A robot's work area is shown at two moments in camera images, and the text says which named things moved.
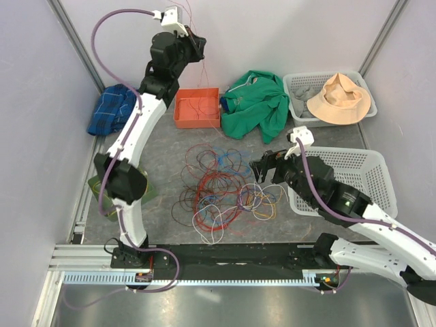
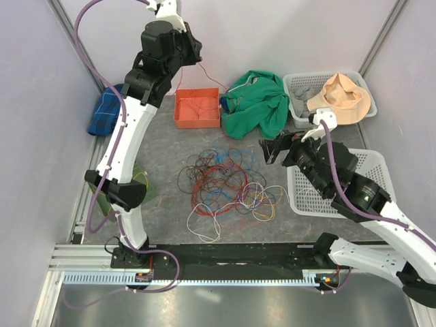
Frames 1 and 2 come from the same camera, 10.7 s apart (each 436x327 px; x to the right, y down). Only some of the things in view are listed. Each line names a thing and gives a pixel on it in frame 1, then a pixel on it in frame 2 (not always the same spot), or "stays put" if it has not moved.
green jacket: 257,100 stays put
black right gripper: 269,160 to 283,141
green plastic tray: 95,184 stays put
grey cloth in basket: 300,99 stays put
